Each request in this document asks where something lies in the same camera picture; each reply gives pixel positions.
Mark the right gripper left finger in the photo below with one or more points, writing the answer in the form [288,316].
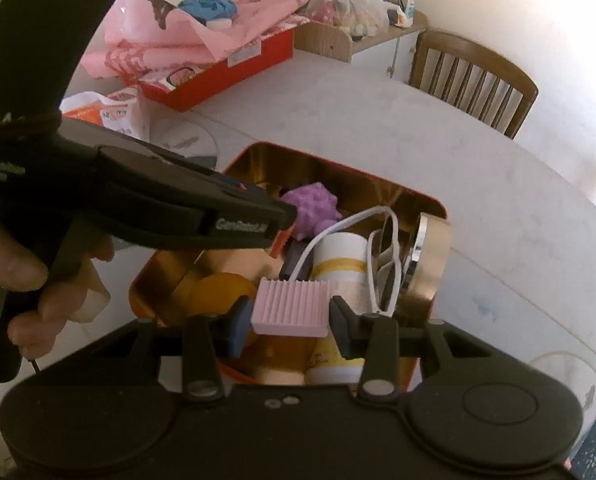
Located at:
[207,339]

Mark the orange fruit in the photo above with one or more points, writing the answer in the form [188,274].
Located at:
[216,293]

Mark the blue cloth toy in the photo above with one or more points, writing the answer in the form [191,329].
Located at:
[208,10]

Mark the person's left hand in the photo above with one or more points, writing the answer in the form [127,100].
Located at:
[34,333]

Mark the white plastic bag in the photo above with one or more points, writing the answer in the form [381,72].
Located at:
[358,18]

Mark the pink ridged eraser block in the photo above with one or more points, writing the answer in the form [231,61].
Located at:
[291,309]

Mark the dark purple block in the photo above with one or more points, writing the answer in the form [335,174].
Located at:
[292,254]

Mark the wooden chair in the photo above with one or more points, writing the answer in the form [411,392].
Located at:
[474,79]

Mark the round placemat left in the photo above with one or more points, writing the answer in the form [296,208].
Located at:
[190,141]

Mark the tape roll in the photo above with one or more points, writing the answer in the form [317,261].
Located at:
[423,266]

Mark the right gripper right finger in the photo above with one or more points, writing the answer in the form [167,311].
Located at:
[374,338]

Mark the wooden side shelf cabinet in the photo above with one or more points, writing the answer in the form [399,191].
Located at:
[390,54]

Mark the red metal tin box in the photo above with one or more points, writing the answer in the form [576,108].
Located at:
[160,292]

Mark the white sunglasses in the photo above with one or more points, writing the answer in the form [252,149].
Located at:
[382,265]

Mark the red cardboard box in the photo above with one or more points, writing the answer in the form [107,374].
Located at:
[186,87]

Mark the white tube on shelf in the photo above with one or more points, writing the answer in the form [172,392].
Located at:
[409,11]

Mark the purple spiky toy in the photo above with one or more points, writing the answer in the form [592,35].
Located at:
[316,209]

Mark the orange white medicine box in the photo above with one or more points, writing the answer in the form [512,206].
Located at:
[121,111]

